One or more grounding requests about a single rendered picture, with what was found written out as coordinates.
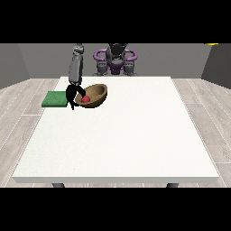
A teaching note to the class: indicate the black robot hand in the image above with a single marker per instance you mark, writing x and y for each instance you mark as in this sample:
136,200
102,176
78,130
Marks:
71,93

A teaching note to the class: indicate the brown wooden bowl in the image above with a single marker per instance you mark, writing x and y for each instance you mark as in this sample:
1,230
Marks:
97,94

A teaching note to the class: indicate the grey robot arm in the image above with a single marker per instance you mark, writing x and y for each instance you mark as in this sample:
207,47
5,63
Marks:
76,67

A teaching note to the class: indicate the small red ball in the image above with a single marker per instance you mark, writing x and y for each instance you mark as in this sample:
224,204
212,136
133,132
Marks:
86,99

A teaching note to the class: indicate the green square pad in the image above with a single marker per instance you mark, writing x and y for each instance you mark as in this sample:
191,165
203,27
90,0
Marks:
55,99

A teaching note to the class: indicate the grey robot trunk purple rings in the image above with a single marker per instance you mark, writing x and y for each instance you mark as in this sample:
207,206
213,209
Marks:
115,64

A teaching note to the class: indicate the yellow object at wall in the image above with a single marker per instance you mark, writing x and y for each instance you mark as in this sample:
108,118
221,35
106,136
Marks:
211,44

